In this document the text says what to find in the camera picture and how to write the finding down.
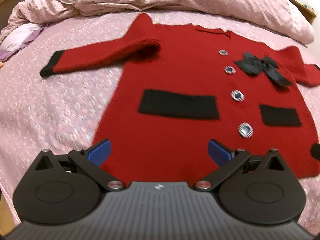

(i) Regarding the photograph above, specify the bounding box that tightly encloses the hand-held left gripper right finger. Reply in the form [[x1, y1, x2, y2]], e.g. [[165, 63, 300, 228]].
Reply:
[[194, 139, 288, 191]]

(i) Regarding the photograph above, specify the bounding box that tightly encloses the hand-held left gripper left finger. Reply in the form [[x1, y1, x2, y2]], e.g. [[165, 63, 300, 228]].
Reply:
[[34, 139, 126, 191]]

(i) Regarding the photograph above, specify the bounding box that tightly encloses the red knit cardigan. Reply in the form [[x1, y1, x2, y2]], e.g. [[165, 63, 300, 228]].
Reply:
[[40, 13, 320, 180]]

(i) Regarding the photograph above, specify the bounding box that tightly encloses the pink floral bed sheet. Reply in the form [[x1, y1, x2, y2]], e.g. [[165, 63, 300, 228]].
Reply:
[[0, 12, 320, 232]]

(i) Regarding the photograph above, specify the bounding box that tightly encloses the purple pillow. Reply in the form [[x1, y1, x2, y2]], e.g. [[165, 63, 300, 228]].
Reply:
[[0, 23, 45, 62]]

